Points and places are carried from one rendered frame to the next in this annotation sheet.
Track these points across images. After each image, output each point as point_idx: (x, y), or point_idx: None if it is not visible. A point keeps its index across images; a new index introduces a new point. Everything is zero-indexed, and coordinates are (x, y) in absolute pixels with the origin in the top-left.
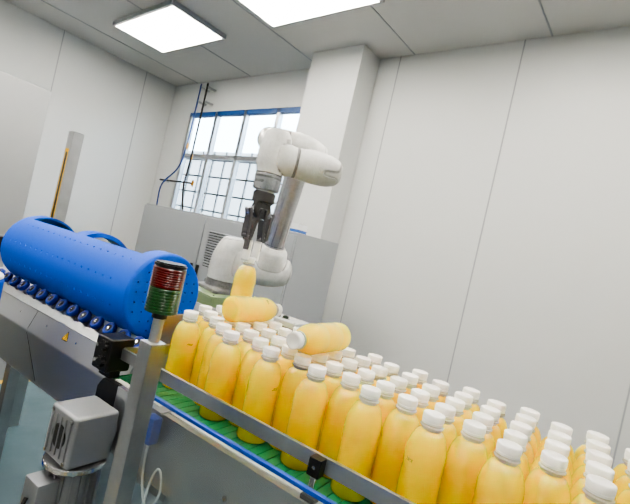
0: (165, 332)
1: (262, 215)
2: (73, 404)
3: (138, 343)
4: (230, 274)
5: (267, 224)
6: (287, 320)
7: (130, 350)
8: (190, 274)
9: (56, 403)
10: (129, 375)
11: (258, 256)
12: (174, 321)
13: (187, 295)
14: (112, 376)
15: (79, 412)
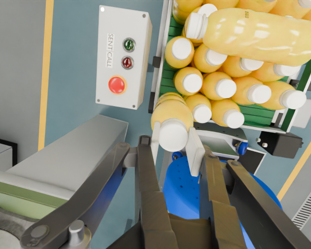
0: (221, 145)
1: (188, 238)
2: (301, 119)
3: (247, 145)
4: None
5: (104, 196)
6: (137, 35)
7: (279, 130)
8: (193, 198)
9: (306, 126)
10: (258, 124)
11: (157, 125)
12: (216, 149)
13: (186, 177)
14: (275, 126)
15: (309, 107)
